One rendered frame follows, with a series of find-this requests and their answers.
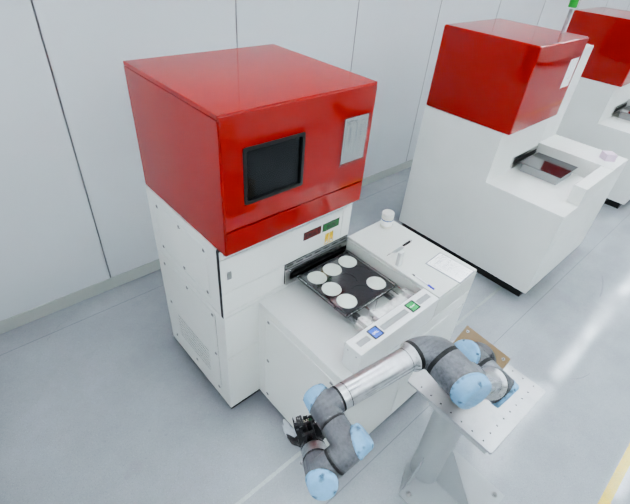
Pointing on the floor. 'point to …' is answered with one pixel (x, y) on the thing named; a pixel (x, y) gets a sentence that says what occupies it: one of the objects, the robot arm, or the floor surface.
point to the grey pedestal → (444, 471)
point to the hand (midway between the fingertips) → (306, 418)
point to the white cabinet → (307, 362)
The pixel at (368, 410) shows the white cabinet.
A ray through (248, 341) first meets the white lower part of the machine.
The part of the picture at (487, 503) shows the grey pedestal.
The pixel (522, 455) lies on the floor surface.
